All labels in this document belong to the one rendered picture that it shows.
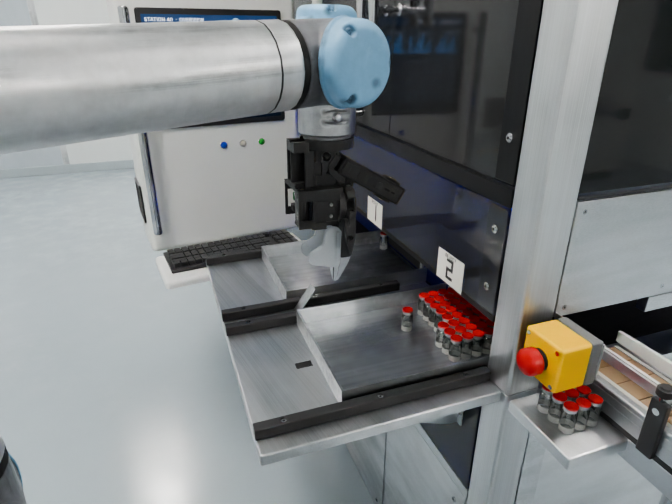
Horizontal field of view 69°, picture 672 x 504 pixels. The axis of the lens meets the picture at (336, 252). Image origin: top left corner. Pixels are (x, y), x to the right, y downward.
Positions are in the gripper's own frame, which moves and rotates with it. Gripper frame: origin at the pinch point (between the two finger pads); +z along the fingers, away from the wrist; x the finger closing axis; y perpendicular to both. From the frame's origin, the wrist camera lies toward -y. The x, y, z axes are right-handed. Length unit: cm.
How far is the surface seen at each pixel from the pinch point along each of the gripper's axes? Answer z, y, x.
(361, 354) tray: 21.0, -7.0, -6.6
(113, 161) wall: 97, 67, -544
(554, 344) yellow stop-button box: 6.1, -23.9, 19.4
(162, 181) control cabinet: 7, 22, -87
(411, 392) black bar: 19.4, -9.5, 7.5
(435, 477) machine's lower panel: 57, -25, -5
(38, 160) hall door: 91, 142, -546
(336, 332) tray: 20.9, -5.3, -14.9
